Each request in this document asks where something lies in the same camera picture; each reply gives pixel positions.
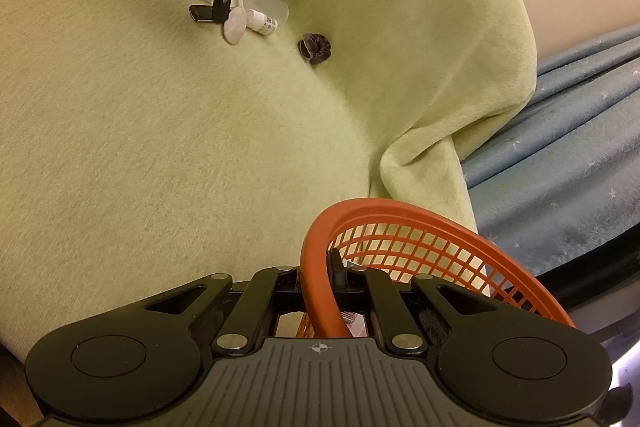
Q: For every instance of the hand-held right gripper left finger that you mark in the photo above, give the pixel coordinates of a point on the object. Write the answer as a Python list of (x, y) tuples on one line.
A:
[(260, 297)]

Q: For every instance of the orange plastic mesh basket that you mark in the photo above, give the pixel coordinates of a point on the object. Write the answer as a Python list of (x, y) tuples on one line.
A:
[(320, 257)]

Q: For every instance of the dark hair scrunchie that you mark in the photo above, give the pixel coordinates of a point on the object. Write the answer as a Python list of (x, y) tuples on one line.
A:
[(315, 47)]

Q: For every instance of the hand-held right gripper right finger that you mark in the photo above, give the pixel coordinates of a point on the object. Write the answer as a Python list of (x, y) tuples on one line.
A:
[(390, 312)]

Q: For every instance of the pale green blanket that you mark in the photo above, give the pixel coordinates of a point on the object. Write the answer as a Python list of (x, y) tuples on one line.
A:
[(150, 132)]

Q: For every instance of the clear plastic cup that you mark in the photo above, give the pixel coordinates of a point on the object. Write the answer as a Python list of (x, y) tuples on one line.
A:
[(272, 4)]

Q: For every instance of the blue-grey curtain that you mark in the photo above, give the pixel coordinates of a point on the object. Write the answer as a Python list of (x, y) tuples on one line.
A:
[(560, 157)]

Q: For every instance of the small white bottle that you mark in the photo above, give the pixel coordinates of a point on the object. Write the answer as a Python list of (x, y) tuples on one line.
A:
[(262, 23)]

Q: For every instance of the speckled white spoon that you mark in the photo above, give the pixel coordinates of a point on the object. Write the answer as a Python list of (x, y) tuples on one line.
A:
[(235, 27)]

